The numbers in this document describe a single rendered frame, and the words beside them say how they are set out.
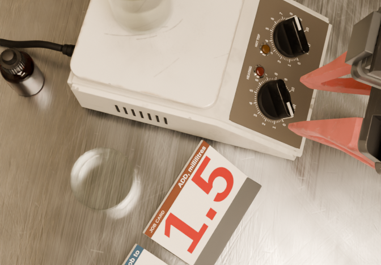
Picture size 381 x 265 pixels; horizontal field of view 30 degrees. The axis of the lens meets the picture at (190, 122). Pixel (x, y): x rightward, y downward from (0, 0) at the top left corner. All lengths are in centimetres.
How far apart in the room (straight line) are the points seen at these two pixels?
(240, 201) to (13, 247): 20
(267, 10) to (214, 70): 8
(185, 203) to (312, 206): 11
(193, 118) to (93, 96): 8
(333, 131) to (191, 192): 18
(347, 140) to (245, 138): 16
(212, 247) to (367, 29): 30
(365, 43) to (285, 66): 25
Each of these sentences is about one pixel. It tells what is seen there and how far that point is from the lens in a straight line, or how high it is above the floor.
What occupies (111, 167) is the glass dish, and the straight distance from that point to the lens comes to 63.
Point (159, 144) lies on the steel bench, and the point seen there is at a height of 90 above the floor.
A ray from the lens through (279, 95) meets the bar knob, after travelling 57.
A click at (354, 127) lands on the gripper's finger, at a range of 43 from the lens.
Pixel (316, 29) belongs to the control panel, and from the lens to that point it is 63.
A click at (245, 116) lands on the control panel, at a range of 57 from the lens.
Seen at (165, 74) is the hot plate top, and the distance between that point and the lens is 55.
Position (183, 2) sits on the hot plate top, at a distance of 58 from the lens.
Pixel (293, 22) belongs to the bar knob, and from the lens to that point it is 59.
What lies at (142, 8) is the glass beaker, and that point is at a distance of 52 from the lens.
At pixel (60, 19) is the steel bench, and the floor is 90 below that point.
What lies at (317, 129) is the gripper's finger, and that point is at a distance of 46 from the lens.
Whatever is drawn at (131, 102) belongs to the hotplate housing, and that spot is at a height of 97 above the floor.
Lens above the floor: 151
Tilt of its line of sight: 75 degrees down
